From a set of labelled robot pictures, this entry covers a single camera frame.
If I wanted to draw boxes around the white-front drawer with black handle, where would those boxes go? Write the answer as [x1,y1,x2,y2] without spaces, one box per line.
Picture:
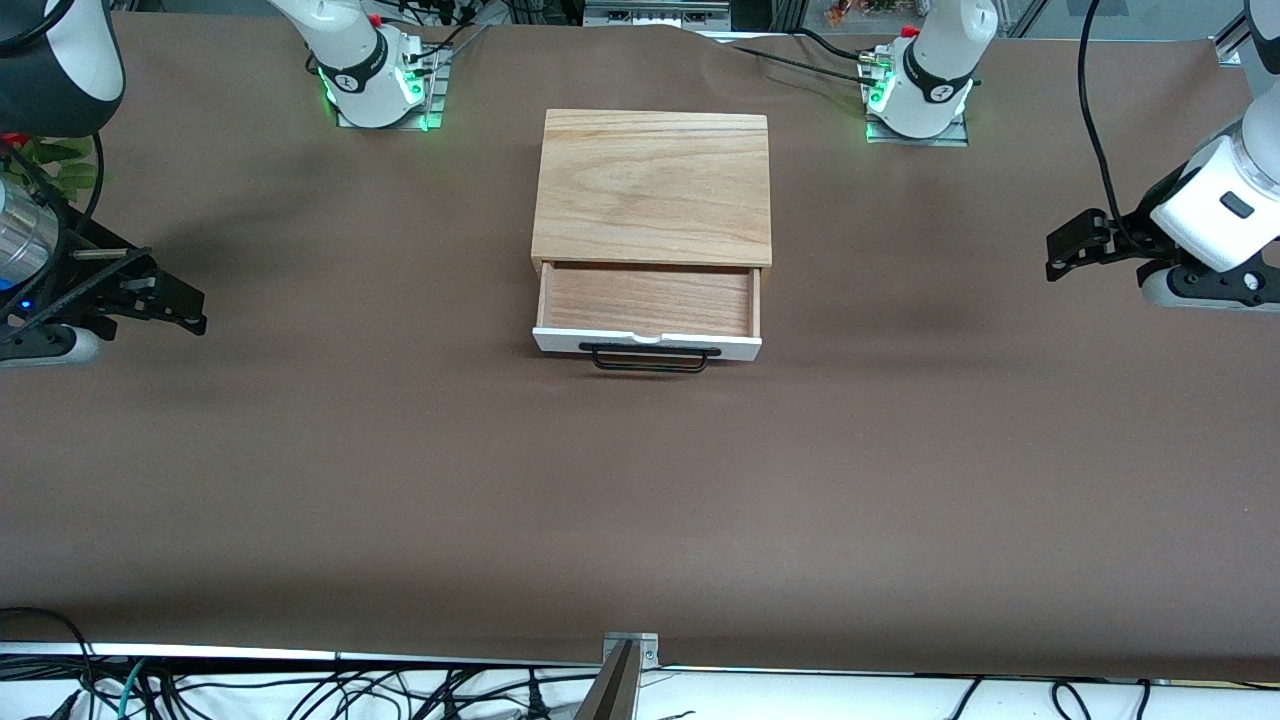
[532,262,764,375]

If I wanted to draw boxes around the wooden drawer cabinet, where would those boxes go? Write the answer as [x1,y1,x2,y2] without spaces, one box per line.
[530,108,774,276]

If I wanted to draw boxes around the red roses with green leaves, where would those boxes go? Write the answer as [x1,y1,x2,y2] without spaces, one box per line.
[8,135,103,203]

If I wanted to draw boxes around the brown table cover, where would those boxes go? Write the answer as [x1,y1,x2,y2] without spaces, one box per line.
[0,12,1280,683]

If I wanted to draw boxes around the grey background device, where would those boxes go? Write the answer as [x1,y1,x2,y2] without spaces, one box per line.
[583,0,733,31]

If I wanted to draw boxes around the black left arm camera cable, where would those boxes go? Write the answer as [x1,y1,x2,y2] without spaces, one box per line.
[1078,0,1136,246]

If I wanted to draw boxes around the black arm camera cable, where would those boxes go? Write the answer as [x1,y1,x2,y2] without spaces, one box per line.
[0,132,106,301]
[1078,0,1136,246]

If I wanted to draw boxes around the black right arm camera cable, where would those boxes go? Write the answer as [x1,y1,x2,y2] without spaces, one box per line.
[0,132,106,301]

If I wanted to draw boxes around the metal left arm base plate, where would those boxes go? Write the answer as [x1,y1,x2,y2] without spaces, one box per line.
[865,115,969,148]

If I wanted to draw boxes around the aluminium frame profile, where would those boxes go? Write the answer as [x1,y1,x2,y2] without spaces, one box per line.
[1213,0,1263,67]

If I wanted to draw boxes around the short black cable on table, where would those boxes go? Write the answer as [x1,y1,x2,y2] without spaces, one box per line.
[795,28,863,59]

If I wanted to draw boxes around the long black cable on table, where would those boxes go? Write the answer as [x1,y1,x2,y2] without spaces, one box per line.
[735,45,886,86]

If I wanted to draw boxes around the black looped floor cable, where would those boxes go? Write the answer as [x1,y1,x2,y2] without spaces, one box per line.
[0,606,97,720]

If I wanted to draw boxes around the aluminium table edge rail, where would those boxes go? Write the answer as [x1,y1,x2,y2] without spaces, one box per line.
[0,640,1280,691]

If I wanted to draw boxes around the teal floor cable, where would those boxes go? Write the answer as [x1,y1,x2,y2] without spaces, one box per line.
[112,658,149,720]

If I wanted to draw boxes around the black cables behind right base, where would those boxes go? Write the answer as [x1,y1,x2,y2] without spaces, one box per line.
[395,0,479,53]

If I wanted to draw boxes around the brown camera mount pole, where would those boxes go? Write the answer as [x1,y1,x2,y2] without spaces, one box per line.
[575,640,637,720]

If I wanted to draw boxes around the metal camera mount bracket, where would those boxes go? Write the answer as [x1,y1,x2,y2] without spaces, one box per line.
[603,632,661,669]

